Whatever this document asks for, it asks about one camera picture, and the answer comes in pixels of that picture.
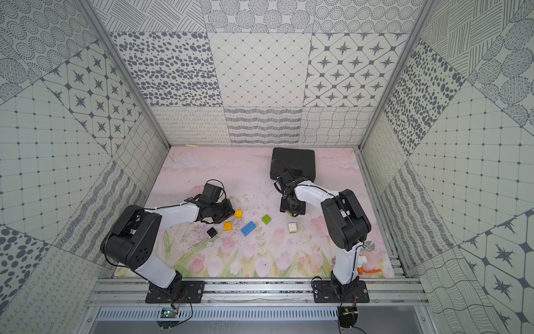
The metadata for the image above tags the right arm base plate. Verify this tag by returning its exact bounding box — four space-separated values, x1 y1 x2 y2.
311 280 370 304

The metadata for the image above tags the black plastic tool case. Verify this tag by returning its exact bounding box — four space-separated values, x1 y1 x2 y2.
270 148 317 182

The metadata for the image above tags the blue long lego brick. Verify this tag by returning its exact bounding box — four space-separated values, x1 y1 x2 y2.
241 221 257 237

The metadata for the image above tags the adjustable metal wrench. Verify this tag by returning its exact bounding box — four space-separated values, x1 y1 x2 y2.
361 241 375 251

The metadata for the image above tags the white lego brick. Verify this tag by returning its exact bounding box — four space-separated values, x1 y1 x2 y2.
287 222 298 234

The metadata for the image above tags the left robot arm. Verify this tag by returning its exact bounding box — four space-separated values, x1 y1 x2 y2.
100 198 235 289

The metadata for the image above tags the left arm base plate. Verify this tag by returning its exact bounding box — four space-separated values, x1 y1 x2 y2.
145 281 206 304

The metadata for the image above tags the green lego brick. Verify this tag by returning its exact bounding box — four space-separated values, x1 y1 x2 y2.
261 214 272 225

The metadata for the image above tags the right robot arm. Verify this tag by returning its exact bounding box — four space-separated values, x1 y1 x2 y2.
271 169 371 288

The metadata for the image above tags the white pvc valve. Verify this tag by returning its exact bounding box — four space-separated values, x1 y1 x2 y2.
356 255 367 268

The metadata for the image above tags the aluminium rail frame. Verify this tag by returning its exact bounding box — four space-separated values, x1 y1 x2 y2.
86 278 430 307

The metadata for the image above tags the orange handled tool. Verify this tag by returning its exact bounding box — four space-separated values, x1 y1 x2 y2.
357 267 382 275

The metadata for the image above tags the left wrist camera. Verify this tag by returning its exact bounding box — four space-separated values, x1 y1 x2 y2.
201 183 223 204

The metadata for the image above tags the black lego brick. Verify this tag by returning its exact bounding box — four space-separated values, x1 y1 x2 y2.
207 228 218 239

